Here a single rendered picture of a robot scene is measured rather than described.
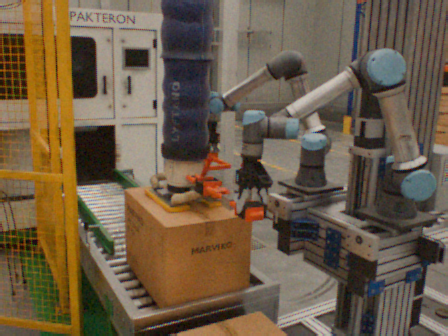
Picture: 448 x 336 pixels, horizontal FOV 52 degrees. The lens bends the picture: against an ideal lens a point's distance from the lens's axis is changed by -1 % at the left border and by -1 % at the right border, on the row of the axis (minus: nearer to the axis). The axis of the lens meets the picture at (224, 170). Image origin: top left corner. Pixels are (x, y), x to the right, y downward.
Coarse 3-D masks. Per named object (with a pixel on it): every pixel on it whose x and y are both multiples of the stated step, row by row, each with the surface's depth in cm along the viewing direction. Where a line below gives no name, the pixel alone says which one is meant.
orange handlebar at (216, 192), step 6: (210, 156) 251; (216, 162) 244; (222, 162) 238; (210, 168) 228; (216, 168) 229; (222, 168) 231; (228, 168) 233; (198, 174) 211; (192, 180) 204; (216, 186) 193; (210, 192) 188; (216, 192) 184; (222, 192) 188; (228, 192) 185; (216, 198) 185; (252, 216) 162; (258, 216) 162
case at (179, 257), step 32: (128, 192) 230; (128, 224) 234; (160, 224) 190; (192, 224) 190; (224, 224) 197; (128, 256) 239; (160, 256) 194; (192, 256) 193; (224, 256) 200; (160, 288) 197; (192, 288) 196; (224, 288) 204
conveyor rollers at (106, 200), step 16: (80, 192) 365; (96, 192) 370; (112, 192) 368; (96, 208) 328; (112, 208) 332; (112, 224) 298; (96, 240) 275; (112, 256) 253; (128, 272) 239; (128, 288) 221; (144, 288) 217; (144, 304) 207
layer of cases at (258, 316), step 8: (256, 312) 201; (232, 320) 194; (240, 320) 194; (248, 320) 194; (256, 320) 195; (264, 320) 195; (200, 328) 188; (208, 328) 188; (216, 328) 188; (224, 328) 188; (232, 328) 188; (240, 328) 188; (248, 328) 189; (256, 328) 189; (264, 328) 189; (272, 328) 189
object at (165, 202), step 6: (150, 192) 223; (156, 192) 222; (156, 198) 215; (162, 198) 213; (168, 198) 212; (162, 204) 207; (168, 204) 205; (180, 204) 205; (186, 204) 207; (168, 210) 201; (174, 210) 201; (180, 210) 203; (186, 210) 204
